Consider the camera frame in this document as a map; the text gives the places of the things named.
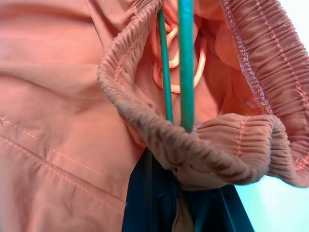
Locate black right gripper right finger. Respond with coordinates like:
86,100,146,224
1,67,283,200
190,184,255,232

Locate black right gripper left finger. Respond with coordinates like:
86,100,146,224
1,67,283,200
124,146,181,232

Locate green wire hanger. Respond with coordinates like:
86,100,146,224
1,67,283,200
156,0,197,134

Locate orange shorts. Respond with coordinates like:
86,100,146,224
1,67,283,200
0,0,309,232

